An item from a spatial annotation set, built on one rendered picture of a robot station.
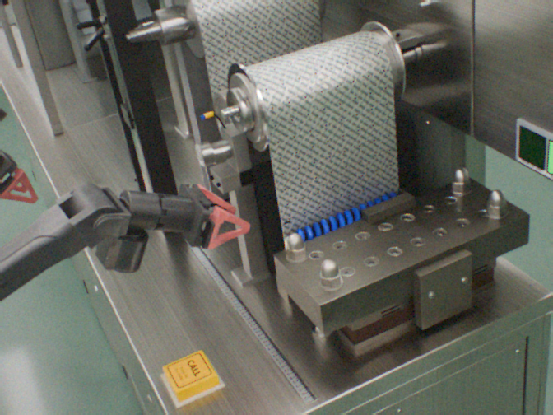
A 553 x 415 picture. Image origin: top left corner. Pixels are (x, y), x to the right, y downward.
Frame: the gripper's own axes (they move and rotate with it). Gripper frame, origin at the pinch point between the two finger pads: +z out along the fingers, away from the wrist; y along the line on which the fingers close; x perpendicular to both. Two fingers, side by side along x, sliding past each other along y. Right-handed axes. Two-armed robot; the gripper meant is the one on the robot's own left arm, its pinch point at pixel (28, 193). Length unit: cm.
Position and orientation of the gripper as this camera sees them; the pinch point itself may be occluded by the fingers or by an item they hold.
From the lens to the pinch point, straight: 158.5
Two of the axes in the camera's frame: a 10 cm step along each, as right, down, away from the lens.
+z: 5.2, 5.4, 6.6
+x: -6.5, 7.5, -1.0
